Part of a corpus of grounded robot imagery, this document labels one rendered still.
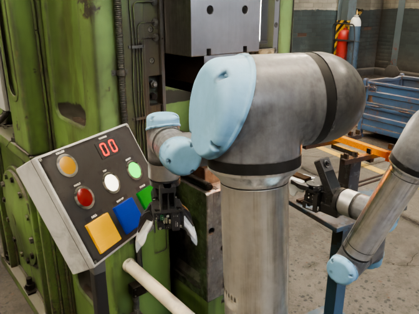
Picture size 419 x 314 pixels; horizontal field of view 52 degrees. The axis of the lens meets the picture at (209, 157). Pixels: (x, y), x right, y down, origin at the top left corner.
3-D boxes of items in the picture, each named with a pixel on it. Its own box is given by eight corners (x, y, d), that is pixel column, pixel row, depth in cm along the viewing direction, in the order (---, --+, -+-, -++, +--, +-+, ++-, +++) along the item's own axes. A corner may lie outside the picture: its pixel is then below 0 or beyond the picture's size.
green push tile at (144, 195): (165, 206, 122) (152, 182, 121) (150, 217, 116) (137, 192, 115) (160, 208, 123) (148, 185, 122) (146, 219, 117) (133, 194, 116)
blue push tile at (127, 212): (145, 221, 114) (132, 196, 113) (128, 234, 107) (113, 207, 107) (140, 223, 115) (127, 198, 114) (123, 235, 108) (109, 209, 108)
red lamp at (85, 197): (97, 205, 102) (95, 188, 101) (78, 210, 99) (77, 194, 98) (91, 200, 104) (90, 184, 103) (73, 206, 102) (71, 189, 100)
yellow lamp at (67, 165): (80, 173, 101) (78, 156, 100) (61, 178, 99) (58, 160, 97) (75, 169, 104) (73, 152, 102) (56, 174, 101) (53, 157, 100)
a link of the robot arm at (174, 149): (219, 136, 85) (201, 123, 95) (164, 142, 81) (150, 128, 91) (219, 174, 87) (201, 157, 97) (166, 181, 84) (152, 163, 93)
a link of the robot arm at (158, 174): (146, 156, 102) (180, 154, 104) (147, 174, 103) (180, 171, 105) (149, 167, 95) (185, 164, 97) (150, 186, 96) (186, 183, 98)
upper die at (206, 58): (248, 79, 152) (249, 52, 149) (204, 85, 141) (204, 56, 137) (179, 67, 183) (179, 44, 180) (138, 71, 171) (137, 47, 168)
